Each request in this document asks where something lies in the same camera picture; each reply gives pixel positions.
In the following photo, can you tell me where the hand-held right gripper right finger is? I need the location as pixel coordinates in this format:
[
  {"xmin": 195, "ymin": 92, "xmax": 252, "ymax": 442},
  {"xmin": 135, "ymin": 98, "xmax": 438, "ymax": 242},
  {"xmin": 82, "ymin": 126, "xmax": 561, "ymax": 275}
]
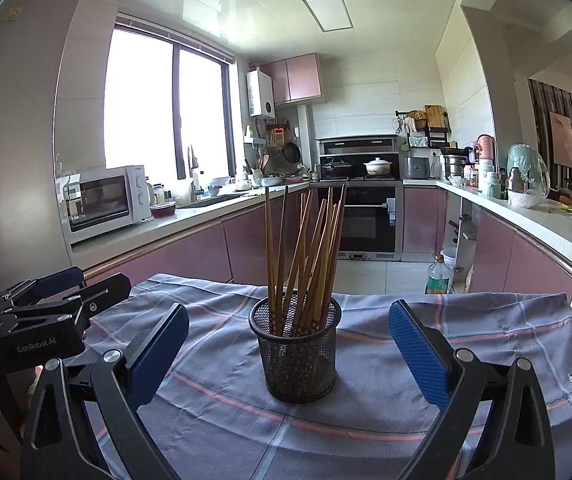
[{"xmin": 388, "ymin": 299, "xmax": 557, "ymax": 480}]

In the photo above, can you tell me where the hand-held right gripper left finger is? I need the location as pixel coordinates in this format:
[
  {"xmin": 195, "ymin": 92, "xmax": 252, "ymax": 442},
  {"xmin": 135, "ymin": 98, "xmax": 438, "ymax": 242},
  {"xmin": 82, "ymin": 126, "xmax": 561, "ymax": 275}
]
[{"xmin": 20, "ymin": 302, "xmax": 191, "ymax": 480}]

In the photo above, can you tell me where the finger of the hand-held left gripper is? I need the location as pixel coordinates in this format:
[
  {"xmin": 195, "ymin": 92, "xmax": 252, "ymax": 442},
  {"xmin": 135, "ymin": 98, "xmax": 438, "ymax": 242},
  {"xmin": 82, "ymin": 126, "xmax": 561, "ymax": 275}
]
[
  {"xmin": 0, "ymin": 266, "xmax": 85, "ymax": 311},
  {"xmin": 0, "ymin": 273, "xmax": 132, "ymax": 334}
]

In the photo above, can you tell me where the black mesh utensil holder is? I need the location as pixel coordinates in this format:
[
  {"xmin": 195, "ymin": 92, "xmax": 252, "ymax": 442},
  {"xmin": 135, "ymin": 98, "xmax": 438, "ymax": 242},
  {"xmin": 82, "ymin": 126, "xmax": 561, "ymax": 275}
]
[{"xmin": 249, "ymin": 292, "xmax": 343, "ymax": 403}]

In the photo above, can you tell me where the bundle of wooden chopsticks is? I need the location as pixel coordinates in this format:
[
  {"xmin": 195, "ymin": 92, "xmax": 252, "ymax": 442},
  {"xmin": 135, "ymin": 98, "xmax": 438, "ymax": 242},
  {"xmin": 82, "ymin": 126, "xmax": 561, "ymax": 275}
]
[{"xmin": 264, "ymin": 183, "xmax": 347, "ymax": 338}]

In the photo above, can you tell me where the large plastic bottle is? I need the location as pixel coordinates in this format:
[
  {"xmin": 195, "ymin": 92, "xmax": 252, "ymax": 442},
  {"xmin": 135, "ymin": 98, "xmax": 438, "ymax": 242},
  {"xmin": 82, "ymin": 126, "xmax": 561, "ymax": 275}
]
[{"xmin": 426, "ymin": 254, "xmax": 453, "ymax": 295}]

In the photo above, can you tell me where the pink kitchen base cabinet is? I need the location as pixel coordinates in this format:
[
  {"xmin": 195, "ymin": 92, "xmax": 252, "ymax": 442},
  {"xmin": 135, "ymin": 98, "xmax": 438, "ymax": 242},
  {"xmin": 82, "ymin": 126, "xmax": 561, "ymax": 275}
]
[
  {"xmin": 70, "ymin": 182, "xmax": 317, "ymax": 291},
  {"xmin": 403, "ymin": 185, "xmax": 572, "ymax": 306}
]

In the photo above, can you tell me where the white microwave oven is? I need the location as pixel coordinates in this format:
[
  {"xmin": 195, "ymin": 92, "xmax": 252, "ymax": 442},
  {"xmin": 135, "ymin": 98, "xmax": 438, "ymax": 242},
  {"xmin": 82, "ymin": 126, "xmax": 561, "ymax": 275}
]
[{"xmin": 62, "ymin": 165, "xmax": 153, "ymax": 247}]

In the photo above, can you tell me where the grey plaid tablecloth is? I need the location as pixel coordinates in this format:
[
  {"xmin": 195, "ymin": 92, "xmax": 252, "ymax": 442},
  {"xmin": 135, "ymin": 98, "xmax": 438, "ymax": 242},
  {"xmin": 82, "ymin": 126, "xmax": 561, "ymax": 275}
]
[{"xmin": 63, "ymin": 272, "xmax": 572, "ymax": 480}]

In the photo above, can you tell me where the integrated stove with oven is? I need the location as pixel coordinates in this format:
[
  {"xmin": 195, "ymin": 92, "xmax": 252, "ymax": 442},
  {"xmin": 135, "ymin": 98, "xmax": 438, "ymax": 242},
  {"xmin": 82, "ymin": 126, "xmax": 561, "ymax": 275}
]
[{"xmin": 314, "ymin": 134, "xmax": 405, "ymax": 262}]

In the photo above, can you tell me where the beige refrigerator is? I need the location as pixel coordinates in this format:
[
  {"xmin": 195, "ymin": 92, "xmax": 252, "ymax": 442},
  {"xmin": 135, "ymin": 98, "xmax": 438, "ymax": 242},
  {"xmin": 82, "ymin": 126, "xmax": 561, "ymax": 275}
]
[{"xmin": 0, "ymin": 0, "xmax": 96, "ymax": 281}]

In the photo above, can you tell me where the white bowl in plastic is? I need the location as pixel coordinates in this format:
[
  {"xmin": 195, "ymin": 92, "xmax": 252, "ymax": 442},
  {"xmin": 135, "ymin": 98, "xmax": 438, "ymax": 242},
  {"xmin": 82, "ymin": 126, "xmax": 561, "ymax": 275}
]
[{"xmin": 507, "ymin": 189, "xmax": 547, "ymax": 209}]

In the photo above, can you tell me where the white casserole pot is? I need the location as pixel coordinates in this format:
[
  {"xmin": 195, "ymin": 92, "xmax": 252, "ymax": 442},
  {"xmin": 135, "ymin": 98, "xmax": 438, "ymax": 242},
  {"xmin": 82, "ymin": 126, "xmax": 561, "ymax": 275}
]
[{"xmin": 363, "ymin": 157, "xmax": 393, "ymax": 177}]

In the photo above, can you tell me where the kitchen window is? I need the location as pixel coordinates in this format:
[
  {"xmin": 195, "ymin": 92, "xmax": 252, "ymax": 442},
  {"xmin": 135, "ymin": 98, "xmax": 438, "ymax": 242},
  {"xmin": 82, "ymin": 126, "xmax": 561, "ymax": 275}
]
[{"xmin": 103, "ymin": 12, "xmax": 239, "ymax": 181}]

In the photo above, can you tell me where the black steamer pot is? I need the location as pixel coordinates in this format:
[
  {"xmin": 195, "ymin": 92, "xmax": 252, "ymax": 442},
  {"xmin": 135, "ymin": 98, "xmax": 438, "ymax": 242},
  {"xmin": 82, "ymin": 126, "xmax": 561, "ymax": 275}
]
[{"xmin": 441, "ymin": 146, "xmax": 472, "ymax": 181}]

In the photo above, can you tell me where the black wok with lid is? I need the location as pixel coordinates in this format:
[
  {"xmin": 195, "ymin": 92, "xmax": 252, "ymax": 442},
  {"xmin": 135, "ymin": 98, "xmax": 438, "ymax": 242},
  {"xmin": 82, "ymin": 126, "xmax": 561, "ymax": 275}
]
[{"xmin": 322, "ymin": 156, "xmax": 353, "ymax": 177}]

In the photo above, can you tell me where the pink kettle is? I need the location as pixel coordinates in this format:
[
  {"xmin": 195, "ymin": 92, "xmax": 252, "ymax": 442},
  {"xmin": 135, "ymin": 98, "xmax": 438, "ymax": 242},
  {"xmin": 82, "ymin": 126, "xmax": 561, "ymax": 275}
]
[{"xmin": 476, "ymin": 134, "xmax": 497, "ymax": 163}]

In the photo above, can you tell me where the green fan under plastic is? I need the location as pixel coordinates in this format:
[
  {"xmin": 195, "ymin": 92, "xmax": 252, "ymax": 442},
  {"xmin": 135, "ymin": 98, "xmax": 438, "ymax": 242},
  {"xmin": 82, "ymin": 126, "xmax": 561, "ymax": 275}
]
[{"xmin": 507, "ymin": 144, "xmax": 549, "ymax": 193}]

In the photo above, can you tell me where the white water heater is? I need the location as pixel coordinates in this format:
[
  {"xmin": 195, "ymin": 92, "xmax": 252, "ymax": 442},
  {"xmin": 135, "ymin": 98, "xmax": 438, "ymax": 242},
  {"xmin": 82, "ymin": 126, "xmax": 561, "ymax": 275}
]
[{"xmin": 246, "ymin": 69, "xmax": 275, "ymax": 121}]

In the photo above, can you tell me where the ceiling light panel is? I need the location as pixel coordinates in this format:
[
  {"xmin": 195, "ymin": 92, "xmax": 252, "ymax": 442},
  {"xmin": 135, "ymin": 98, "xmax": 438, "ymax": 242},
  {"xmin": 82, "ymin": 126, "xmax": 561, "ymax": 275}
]
[{"xmin": 302, "ymin": 0, "xmax": 354, "ymax": 32}]

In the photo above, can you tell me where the black wall rack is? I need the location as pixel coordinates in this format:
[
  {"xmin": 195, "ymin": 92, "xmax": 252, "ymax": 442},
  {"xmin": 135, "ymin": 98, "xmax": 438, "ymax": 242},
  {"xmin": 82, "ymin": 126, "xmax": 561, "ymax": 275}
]
[{"xmin": 395, "ymin": 105, "xmax": 451, "ymax": 148}]

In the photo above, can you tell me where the framed wall picture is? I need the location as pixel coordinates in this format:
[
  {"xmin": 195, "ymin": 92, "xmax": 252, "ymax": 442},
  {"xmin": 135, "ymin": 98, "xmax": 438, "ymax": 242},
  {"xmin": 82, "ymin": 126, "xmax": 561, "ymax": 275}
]
[{"xmin": 548, "ymin": 111, "xmax": 572, "ymax": 168}]

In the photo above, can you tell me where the pink wall cabinet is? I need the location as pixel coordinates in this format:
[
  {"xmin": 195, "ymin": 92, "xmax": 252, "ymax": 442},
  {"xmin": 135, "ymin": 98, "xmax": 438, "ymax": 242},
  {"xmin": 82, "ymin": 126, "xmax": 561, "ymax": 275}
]
[{"xmin": 261, "ymin": 52, "xmax": 323, "ymax": 107}]

